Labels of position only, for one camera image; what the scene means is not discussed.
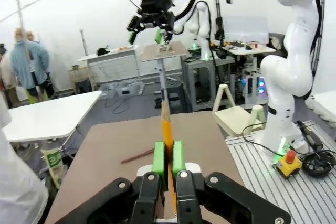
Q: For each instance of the white folding table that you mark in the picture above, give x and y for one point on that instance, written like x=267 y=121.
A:
x=47 y=119

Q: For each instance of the translucent white panel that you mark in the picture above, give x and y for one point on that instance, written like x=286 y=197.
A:
x=246 y=28

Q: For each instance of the yellow pencil pink eraser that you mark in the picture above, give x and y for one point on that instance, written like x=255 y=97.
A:
x=168 y=132

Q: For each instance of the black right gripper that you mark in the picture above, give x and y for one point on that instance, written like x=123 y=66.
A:
x=156 y=6

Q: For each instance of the yellow emergency stop button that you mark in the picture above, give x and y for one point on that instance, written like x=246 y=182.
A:
x=288 y=167

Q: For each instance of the black cap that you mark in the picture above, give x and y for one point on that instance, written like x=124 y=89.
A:
x=103 y=51

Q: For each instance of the mannequin in light blue jacket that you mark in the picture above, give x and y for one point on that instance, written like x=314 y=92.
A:
x=29 y=64

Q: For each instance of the dark plastic stool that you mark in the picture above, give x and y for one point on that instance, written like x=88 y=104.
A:
x=176 y=95

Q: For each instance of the white height-adjustable desk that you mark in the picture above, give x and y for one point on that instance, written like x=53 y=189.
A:
x=110 y=53

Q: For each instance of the computer with coloured lights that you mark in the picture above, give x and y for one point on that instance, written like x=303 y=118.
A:
x=249 y=82

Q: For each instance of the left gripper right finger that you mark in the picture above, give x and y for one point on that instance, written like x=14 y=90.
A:
x=189 y=197

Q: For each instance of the white robot with green light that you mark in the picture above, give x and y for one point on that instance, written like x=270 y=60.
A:
x=202 y=32

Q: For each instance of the person in white T-shirt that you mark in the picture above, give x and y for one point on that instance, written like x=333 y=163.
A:
x=15 y=182

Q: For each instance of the small metal object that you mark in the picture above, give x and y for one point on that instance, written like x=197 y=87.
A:
x=165 y=48

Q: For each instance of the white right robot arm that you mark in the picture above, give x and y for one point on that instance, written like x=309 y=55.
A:
x=288 y=77

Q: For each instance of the green and white bag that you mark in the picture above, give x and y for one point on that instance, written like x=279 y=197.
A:
x=53 y=166

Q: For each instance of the clear storage bin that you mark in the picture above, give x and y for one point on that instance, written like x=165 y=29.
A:
x=130 y=89
x=109 y=90

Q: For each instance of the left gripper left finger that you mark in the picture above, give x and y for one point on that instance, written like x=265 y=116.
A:
x=147 y=197

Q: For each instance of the white desk with clutter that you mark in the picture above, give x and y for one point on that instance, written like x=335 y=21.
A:
x=252 y=50

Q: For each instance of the grey metal frame table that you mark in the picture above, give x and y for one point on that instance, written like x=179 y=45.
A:
x=207 y=62

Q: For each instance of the black power adapter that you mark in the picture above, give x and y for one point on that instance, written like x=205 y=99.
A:
x=312 y=136

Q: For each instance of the small wooden rack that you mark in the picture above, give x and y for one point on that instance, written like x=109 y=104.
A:
x=78 y=77

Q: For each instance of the aluminium slotted base plate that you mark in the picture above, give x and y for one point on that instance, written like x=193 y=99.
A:
x=275 y=197

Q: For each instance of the brown board on stand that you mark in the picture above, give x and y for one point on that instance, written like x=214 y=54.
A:
x=181 y=51

